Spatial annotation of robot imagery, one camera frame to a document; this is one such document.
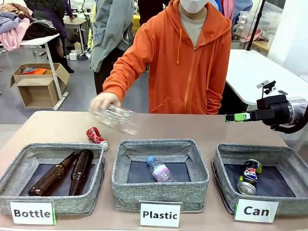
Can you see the white Plastic label sign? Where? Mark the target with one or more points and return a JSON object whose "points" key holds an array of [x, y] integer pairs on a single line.
{"points": [[160, 214]]}

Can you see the blue checked cloth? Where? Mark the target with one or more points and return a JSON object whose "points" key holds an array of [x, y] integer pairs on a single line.
{"points": [[7, 22]]}

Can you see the grey basket behind Can sign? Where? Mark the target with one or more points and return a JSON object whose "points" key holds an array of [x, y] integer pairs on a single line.
{"points": [[296, 203]]}

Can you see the person's right hand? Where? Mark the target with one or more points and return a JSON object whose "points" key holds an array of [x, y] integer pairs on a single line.
{"points": [[106, 98]]}

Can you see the white table holding clothes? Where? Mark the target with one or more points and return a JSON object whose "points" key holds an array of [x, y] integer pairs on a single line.
{"points": [[45, 39]]}

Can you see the brown patterned cloth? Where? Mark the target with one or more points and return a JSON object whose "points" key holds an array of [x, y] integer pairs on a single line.
{"points": [[14, 8]]}

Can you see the clear plastic storage box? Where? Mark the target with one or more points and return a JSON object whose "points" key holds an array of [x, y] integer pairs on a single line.
{"points": [[269, 16]]}

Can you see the plastic bottle with blue cap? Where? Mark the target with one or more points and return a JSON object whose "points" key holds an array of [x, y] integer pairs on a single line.
{"points": [[161, 172]]}

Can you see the orange cloth in box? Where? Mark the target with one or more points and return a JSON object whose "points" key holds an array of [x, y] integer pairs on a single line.
{"points": [[38, 71]]}

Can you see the pink fabric by pole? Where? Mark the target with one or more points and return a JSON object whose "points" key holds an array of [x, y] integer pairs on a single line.
{"points": [[260, 35]]}

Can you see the brown glass bottle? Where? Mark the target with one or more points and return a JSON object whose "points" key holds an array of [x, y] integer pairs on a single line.
{"points": [[79, 173], [53, 175]]}

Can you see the white Can label sign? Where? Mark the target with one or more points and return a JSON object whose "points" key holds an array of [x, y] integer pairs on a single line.
{"points": [[255, 210]]}

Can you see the black cloth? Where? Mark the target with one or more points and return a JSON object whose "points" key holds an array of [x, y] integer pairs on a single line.
{"points": [[38, 30]]}

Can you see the person in orange hoodie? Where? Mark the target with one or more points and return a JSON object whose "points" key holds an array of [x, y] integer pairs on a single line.
{"points": [[168, 60]]}

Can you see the pink cloth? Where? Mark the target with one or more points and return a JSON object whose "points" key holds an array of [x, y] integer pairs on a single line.
{"points": [[14, 36]]}

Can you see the grey basket behind Plastic sign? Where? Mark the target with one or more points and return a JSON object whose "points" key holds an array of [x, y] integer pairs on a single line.
{"points": [[158, 195]]}

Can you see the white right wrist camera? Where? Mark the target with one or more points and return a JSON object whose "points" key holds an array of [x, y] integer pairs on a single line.
{"points": [[263, 84]]}

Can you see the open cardboard box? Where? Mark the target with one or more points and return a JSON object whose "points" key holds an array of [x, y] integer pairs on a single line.
{"points": [[36, 96]]}

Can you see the small white floor box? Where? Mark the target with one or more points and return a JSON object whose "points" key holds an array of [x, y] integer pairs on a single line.
{"points": [[72, 56]]}

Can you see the blue Pepsi can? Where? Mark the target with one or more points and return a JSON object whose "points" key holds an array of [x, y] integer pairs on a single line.
{"points": [[249, 175]]}

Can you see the person's right forearm orange sleeve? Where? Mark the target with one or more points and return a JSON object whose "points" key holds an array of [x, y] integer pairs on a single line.
{"points": [[118, 77]]}

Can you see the black slanted pole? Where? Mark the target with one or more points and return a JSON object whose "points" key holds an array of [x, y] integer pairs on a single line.
{"points": [[255, 26]]}

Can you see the grey basket behind Bottle sign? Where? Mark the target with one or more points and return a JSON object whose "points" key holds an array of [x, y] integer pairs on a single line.
{"points": [[72, 204]]}

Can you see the small white background table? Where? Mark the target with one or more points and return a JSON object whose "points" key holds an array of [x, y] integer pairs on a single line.
{"points": [[74, 22]]}

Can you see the yellow box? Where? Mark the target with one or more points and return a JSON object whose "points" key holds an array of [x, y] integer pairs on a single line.
{"points": [[136, 20]]}

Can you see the person in grey jacket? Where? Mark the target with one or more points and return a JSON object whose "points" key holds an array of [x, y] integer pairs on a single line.
{"points": [[108, 29]]}

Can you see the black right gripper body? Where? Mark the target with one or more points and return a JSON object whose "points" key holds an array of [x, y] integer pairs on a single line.
{"points": [[276, 108]]}

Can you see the person in blue top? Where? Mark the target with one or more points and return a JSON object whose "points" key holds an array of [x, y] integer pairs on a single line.
{"points": [[243, 7]]}

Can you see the crushed red soda can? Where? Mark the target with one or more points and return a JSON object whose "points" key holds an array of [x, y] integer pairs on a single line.
{"points": [[95, 134]]}

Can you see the person in black clothes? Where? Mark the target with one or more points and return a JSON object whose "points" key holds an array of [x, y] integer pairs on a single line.
{"points": [[149, 9]]}

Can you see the person in dark purple jacket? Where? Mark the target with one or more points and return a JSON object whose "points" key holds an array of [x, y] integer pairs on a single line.
{"points": [[48, 9]]}

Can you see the white Bottle label sign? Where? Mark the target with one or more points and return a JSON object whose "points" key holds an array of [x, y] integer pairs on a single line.
{"points": [[31, 213]]}

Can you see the clear capless plastic bottle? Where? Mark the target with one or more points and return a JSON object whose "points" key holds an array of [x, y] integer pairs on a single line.
{"points": [[118, 120]]}

